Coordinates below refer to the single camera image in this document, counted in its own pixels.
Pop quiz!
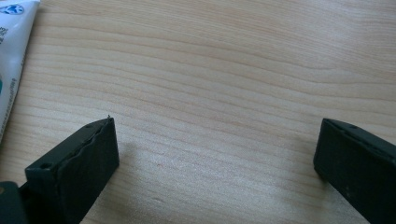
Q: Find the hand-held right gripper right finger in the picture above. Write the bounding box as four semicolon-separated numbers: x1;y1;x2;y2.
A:
313;118;396;224

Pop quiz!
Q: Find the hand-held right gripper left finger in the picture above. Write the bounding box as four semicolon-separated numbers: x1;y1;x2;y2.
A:
19;116;120;224

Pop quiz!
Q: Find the white tube with blue print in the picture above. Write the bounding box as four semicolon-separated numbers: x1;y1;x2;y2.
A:
0;0;42;144

